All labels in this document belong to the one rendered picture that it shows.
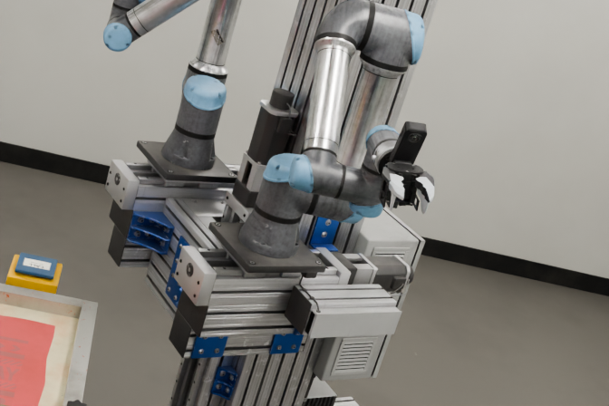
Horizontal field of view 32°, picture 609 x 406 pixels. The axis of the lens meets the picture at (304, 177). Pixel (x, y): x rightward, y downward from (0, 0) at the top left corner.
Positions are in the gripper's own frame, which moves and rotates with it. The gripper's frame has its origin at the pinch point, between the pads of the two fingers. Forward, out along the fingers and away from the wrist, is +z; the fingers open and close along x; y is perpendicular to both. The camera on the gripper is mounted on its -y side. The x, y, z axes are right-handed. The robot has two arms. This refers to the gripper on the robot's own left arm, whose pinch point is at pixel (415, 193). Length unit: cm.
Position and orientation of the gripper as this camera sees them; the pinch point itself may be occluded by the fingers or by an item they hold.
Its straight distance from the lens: 199.9
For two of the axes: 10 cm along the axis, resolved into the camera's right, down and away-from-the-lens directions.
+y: -1.5, 9.2, 3.7
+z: 1.0, 3.8, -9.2
